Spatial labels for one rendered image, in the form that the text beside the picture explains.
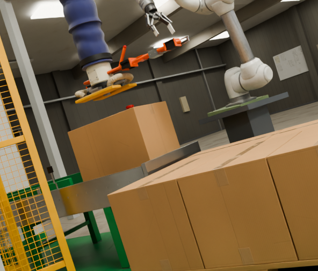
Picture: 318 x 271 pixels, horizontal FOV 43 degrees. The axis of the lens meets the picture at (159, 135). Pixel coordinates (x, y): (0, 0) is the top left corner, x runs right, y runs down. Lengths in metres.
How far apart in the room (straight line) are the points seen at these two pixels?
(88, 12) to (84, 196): 1.22
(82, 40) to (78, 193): 1.02
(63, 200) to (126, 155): 0.55
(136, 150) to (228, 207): 1.05
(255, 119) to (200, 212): 1.49
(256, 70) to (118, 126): 1.06
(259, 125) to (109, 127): 1.13
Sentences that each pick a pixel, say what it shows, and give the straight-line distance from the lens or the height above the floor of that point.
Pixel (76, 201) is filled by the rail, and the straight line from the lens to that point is 2.76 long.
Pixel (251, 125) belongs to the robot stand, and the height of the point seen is 0.60.
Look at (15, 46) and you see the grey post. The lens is 5.95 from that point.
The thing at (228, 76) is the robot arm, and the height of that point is 0.99.
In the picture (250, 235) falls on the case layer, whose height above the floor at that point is 0.26.
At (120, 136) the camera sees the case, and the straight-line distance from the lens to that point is 2.60.
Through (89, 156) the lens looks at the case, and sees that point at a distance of 2.80.
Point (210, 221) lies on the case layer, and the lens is 1.70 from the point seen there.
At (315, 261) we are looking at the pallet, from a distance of 1.62.
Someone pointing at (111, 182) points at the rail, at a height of 0.55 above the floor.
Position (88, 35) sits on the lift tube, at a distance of 2.83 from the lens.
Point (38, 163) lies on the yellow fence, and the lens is 2.79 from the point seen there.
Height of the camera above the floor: 0.75
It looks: level
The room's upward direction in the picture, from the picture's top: 18 degrees counter-clockwise
